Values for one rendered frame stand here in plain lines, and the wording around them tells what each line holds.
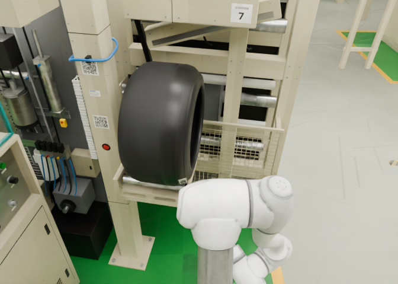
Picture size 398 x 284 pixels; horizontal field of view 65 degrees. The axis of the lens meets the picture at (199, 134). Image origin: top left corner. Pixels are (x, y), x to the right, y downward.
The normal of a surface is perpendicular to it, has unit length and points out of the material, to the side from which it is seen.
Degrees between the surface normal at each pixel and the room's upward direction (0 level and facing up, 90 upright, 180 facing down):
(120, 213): 90
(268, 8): 90
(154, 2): 90
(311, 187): 0
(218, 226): 63
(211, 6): 90
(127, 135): 67
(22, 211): 0
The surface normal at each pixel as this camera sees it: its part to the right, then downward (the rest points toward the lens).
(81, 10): -0.17, 0.61
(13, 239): 0.99, 0.12
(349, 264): 0.02, -0.79
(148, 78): -0.03, -0.59
